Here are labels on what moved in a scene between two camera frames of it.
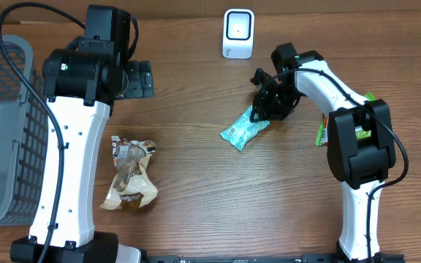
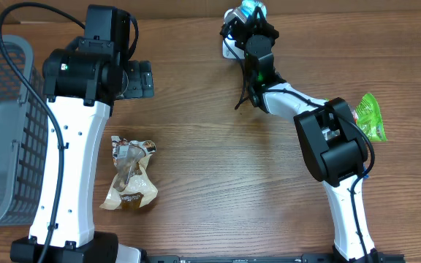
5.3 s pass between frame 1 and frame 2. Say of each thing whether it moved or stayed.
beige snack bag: stayed
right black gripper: moved
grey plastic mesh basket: stayed
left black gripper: stayed
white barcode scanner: stayed
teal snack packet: moved
